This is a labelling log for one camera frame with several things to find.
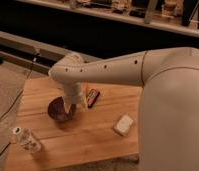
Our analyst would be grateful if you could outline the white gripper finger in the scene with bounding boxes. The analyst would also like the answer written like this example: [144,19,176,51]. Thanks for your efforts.
[64,104,73,114]
[79,102,88,110]

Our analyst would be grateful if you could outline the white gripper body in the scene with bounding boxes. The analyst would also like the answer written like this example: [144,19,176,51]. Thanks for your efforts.
[62,83,87,104]

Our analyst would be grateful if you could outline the white sponge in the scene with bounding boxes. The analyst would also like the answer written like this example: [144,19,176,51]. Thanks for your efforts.
[113,115,134,136]

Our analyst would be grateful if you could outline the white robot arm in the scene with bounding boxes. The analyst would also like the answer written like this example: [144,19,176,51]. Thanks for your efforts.
[49,47,199,171]

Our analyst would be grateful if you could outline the dark purple bowl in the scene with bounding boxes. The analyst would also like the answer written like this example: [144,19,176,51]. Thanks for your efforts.
[47,97,76,122]

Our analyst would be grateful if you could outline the orange carrot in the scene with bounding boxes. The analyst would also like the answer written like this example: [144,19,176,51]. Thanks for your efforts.
[82,83,88,97]

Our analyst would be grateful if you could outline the dark chocolate bar packet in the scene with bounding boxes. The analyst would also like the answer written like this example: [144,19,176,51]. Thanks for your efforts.
[87,89,100,108]

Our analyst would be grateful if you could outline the wooden table board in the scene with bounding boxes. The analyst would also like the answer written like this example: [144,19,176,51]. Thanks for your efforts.
[5,77,141,171]

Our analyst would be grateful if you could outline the clear plastic bottle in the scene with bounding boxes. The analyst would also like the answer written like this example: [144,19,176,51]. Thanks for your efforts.
[12,127,42,154]

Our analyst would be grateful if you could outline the cluttered background shelf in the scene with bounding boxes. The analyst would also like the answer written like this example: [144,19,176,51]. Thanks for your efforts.
[18,0,199,38]

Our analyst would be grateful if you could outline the black cable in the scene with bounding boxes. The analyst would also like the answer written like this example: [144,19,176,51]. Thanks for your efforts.
[0,49,41,164]

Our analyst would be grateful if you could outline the grey metal rail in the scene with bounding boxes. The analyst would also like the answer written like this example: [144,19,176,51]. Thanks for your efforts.
[0,28,102,76]

